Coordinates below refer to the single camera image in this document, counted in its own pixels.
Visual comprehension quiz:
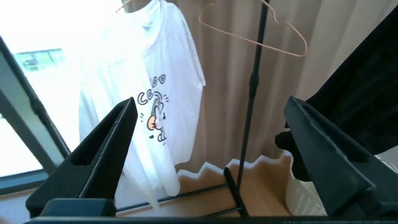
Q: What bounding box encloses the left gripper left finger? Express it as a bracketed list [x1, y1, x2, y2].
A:
[25, 96, 139, 218]

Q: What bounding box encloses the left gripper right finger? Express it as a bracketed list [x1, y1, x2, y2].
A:
[284, 95, 398, 218]

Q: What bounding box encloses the black garment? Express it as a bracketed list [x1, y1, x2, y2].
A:
[274, 4, 398, 183]

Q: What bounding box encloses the white printed t-shirt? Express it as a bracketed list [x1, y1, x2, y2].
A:
[77, 0, 206, 210]

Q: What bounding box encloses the pink clothes hanger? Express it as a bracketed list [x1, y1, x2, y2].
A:
[115, 0, 135, 14]
[198, 0, 308, 58]

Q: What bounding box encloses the white laundry basket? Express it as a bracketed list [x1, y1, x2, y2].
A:
[285, 150, 398, 217]

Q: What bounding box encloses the black clothes rack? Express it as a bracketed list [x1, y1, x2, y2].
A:
[0, 0, 270, 218]

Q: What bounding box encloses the window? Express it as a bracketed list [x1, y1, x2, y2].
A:
[0, 0, 125, 197]

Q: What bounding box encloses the beige curtain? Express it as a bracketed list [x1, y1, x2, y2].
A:
[167, 0, 398, 174]

